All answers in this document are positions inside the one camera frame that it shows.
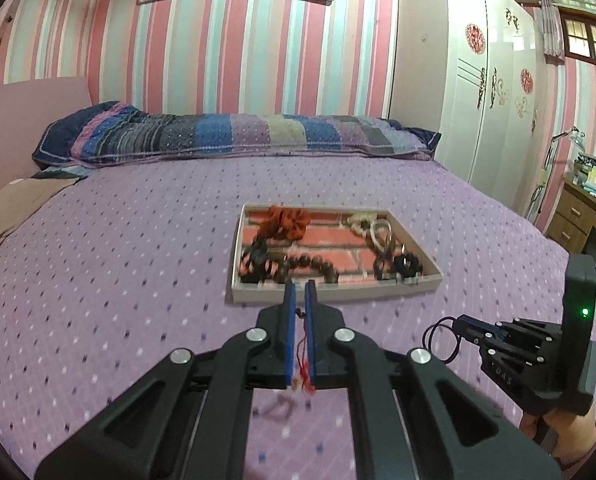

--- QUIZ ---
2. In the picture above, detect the pink headboard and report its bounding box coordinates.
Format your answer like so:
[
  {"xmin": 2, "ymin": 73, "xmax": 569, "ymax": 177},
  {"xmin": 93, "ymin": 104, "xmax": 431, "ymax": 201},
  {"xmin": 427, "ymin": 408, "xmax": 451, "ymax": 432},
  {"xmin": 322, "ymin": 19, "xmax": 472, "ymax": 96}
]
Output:
[{"xmin": 0, "ymin": 77, "xmax": 92, "ymax": 189}]

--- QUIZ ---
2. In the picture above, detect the right hand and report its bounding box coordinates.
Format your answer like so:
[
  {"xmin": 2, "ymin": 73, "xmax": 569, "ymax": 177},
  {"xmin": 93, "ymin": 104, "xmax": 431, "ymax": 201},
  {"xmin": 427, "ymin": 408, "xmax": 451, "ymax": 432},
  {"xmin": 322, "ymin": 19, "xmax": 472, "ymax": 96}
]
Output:
[{"xmin": 542, "ymin": 408, "xmax": 596, "ymax": 474}]

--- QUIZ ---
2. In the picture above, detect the orange fabric scrunchie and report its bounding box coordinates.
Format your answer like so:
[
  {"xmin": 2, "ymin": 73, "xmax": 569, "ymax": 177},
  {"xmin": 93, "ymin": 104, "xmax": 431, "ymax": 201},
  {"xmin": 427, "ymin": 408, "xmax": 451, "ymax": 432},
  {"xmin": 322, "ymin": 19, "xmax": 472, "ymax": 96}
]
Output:
[{"xmin": 257, "ymin": 205, "xmax": 312, "ymax": 242}]

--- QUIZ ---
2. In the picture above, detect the white decorated wardrobe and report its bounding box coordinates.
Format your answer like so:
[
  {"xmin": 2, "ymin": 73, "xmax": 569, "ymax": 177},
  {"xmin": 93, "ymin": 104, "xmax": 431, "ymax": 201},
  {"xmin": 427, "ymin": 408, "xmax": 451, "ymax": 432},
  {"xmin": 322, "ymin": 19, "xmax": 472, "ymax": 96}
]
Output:
[{"xmin": 435, "ymin": 0, "xmax": 537, "ymax": 207}]

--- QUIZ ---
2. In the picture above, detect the brown wooden bead bracelet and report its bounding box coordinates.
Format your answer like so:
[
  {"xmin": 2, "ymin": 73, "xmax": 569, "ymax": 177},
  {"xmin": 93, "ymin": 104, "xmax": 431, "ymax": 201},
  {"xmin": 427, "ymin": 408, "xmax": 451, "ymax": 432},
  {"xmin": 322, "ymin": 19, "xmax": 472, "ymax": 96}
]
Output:
[{"xmin": 238, "ymin": 238, "xmax": 340, "ymax": 285}]

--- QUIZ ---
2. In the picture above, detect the patchwork blue purple pillow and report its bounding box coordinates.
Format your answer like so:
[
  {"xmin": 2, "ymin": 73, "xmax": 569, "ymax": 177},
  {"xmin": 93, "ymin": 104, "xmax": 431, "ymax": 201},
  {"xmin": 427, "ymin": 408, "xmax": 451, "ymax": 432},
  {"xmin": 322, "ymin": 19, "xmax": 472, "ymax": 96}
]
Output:
[{"xmin": 32, "ymin": 101, "xmax": 441, "ymax": 168}]

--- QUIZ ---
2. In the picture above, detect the beige folded blanket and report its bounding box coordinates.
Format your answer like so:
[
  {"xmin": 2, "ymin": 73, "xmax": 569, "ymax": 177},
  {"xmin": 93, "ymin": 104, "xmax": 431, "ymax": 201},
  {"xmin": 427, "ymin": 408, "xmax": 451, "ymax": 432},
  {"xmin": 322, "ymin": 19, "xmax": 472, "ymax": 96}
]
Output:
[{"xmin": 0, "ymin": 178, "xmax": 78, "ymax": 245}]

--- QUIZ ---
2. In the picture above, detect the red string charm bracelet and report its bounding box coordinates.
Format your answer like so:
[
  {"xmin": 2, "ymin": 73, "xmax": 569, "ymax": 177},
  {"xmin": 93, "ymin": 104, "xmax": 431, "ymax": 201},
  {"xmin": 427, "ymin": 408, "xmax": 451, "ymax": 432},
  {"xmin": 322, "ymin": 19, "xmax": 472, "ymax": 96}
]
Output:
[{"xmin": 294, "ymin": 308, "xmax": 317, "ymax": 395}]

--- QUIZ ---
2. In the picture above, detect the desk lamp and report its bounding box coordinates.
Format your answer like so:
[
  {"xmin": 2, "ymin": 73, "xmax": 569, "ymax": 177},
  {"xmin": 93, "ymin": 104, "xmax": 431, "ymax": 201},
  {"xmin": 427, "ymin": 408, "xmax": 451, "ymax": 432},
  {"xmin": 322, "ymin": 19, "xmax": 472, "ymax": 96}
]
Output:
[{"xmin": 525, "ymin": 126, "xmax": 586, "ymax": 223}]

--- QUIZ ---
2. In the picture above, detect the wooden bedside desk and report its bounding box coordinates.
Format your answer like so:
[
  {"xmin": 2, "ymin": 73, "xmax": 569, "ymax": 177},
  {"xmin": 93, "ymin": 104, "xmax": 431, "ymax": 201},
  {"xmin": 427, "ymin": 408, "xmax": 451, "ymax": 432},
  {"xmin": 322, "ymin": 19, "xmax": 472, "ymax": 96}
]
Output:
[{"xmin": 545, "ymin": 176, "xmax": 596, "ymax": 267}]

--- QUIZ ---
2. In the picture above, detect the wooden framed window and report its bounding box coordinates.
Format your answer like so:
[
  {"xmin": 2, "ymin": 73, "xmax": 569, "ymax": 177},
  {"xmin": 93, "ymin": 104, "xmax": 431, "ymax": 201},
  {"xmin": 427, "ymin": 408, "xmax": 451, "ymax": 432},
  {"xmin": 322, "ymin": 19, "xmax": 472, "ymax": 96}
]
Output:
[{"xmin": 560, "ymin": 8, "xmax": 596, "ymax": 65}]

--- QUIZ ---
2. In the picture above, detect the black plastic hair claw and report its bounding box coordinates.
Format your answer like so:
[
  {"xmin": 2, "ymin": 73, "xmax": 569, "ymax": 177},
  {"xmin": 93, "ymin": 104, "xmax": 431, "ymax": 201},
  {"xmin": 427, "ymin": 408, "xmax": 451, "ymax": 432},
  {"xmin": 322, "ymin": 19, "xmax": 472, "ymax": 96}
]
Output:
[{"xmin": 239, "ymin": 238, "xmax": 272, "ymax": 284}]

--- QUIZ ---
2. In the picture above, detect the white jewelry tray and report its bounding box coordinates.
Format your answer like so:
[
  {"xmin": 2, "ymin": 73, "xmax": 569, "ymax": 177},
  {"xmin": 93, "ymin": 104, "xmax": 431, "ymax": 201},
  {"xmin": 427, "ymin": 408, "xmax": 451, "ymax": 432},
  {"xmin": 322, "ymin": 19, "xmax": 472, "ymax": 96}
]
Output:
[{"xmin": 229, "ymin": 204, "xmax": 443, "ymax": 304}]

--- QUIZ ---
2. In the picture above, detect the purple diamond pattern bedspread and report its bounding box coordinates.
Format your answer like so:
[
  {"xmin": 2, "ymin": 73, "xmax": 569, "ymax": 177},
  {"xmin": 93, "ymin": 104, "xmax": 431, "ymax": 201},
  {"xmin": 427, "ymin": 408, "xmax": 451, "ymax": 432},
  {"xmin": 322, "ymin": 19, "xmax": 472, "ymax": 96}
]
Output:
[{"xmin": 0, "ymin": 154, "xmax": 596, "ymax": 479}]

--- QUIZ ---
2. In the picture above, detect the cream shell bracelet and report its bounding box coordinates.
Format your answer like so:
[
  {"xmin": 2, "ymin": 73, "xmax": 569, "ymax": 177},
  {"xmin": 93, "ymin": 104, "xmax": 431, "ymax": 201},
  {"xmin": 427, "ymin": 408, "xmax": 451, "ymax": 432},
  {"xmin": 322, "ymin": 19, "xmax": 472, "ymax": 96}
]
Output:
[{"xmin": 344, "ymin": 211, "xmax": 395, "ymax": 254}]

